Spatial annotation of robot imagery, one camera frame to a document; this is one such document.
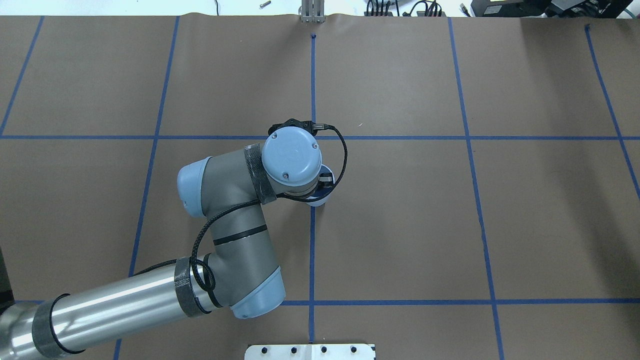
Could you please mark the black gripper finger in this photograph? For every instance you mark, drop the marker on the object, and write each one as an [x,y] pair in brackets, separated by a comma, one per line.
[326,179]

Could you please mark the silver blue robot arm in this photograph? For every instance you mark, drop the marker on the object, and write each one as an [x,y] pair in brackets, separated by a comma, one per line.
[232,263]

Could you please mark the black equipment box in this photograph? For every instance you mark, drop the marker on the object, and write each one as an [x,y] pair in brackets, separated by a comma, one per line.
[599,9]

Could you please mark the aluminium frame post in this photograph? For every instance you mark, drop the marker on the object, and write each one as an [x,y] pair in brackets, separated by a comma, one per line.
[312,11]

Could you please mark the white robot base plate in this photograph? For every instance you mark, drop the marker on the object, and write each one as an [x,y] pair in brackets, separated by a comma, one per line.
[331,351]

